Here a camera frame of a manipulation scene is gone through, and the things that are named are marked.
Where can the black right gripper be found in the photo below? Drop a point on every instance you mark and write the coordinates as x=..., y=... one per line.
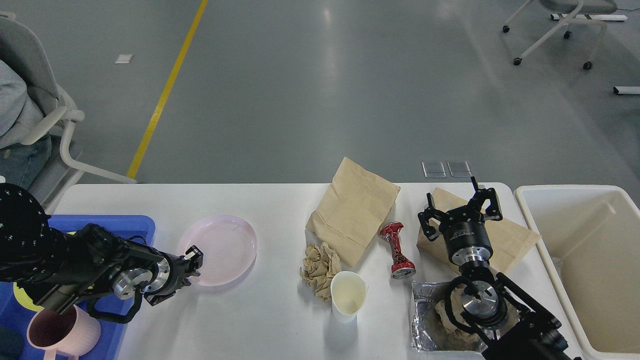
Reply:
x=465, y=235

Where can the crumpled brown napkin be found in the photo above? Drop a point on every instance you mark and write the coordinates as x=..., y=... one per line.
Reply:
x=319, y=266

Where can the right floor plate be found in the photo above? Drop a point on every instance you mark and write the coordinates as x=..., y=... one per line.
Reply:
x=459, y=169

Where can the large brown paper bag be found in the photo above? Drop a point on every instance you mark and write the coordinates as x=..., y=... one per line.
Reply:
x=352, y=210

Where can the crumpled brown paper wad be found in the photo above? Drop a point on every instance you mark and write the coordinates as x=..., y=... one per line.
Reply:
x=447, y=320

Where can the white bar on floor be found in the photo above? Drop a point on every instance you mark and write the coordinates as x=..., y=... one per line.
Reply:
x=626, y=90

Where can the yellow plate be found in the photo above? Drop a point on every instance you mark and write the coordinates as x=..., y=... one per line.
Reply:
x=22, y=297

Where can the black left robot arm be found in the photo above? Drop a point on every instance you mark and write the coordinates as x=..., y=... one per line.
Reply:
x=57, y=270

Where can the left floor plate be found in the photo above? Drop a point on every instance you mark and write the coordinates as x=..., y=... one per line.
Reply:
x=434, y=170

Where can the brown paper bag right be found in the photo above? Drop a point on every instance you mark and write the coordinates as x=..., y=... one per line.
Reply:
x=510, y=243

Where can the blue plastic tray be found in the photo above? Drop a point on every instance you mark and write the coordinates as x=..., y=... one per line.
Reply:
x=15, y=317

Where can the white floor tag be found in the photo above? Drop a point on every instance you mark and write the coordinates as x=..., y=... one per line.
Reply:
x=123, y=59

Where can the pink plate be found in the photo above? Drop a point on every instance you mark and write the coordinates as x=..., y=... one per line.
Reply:
x=229, y=245

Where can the pink mug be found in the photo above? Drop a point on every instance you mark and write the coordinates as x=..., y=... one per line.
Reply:
x=72, y=334

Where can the floor plate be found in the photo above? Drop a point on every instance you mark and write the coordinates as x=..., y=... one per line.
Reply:
x=434, y=170
x=459, y=169

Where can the white bar far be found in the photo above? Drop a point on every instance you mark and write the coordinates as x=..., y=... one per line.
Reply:
x=598, y=17

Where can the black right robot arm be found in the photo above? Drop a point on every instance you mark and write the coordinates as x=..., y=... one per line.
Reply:
x=536, y=336

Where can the crushed red can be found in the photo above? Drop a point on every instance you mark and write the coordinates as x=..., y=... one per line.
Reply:
x=402, y=267

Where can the grey office chair left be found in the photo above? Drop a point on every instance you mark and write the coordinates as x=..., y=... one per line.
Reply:
x=23, y=52

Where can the seated person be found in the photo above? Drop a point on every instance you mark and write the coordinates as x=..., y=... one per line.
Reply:
x=19, y=164

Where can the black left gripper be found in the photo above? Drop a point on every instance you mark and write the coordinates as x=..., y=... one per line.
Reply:
x=163, y=279

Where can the silver foil wrapper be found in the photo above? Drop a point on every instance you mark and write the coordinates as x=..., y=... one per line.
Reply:
x=427, y=330

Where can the white plastic bin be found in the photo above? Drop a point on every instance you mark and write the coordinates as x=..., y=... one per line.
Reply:
x=590, y=248

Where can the white paper cup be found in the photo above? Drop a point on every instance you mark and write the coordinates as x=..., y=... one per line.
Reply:
x=348, y=294

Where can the white rolling chair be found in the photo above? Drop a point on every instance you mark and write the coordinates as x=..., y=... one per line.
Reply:
x=573, y=8

